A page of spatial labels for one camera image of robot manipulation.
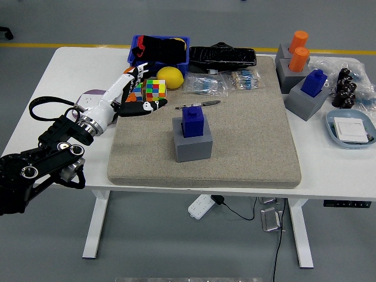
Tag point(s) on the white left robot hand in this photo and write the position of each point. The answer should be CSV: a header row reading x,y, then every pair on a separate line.
x,y
111,97

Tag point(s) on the blue square seal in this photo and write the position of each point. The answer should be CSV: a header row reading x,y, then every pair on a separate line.
x,y
314,83
192,123

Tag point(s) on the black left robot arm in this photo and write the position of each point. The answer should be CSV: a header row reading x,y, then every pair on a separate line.
x,y
44,164

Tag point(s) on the grey seal holder block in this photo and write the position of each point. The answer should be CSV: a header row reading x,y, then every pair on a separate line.
x,y
282,53
302,104
194,149
289,79

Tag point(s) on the orange cylinder seal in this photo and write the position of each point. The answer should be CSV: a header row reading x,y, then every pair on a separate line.
x,y
299,58
299,39

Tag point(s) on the multicoloured puzzle cube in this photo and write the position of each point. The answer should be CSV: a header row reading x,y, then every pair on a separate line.
x,y
155,89
138,95

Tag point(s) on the yellow lemon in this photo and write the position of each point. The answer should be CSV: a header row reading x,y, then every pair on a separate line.
x,y
170,77

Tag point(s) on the black cloth with red trim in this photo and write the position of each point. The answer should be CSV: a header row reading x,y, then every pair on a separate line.
x,y
164,50

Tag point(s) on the blue plastic bin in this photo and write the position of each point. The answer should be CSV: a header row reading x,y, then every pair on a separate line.
x,y
180,65

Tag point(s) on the yellow item in bin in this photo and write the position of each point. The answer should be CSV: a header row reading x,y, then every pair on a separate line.
x,y
178,39

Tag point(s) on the slim metal hand tool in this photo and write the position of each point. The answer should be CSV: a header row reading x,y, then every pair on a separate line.
x,y
205,103

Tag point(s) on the bag of blue resistors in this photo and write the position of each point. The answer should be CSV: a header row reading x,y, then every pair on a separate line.
x,y
205,83

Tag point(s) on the black chair base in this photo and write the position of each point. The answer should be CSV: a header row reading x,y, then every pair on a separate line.
x,y
8,33

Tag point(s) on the black plastic stand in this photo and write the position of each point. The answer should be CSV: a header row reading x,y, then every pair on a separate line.
x,y
221,45

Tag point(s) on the white table leg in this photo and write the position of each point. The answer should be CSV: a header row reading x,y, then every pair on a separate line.
x,y
301,235
95,226

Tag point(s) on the bag of brown resistors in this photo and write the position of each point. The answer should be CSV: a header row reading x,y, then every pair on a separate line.
x,y
245,80

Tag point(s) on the white power strip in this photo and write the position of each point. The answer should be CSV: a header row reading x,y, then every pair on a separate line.
x,y
199,207

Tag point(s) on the grey-brown mat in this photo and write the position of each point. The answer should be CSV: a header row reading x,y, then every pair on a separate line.
x,y
249,132

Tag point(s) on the clear plastic bag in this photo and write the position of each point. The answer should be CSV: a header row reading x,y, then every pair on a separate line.
x,y
329,63

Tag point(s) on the black capacitor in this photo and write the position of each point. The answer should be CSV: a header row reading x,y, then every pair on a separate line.
x,y
339,98
349,102
342,86
344,75
351,87

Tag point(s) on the light blue tray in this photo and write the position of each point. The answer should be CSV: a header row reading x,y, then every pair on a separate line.
x,y
346,113

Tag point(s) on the clear bag of blue parts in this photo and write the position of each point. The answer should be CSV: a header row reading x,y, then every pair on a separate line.
x,y
365,94

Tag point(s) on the black table control panel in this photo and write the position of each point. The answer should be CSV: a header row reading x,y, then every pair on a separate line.
x,y
346,203

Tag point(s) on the metal floor bracket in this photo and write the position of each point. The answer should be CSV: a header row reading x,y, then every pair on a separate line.
x,y
268,200
271,219

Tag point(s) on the white switch panel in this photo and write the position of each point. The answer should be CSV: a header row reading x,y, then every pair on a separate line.
x,y
351,129

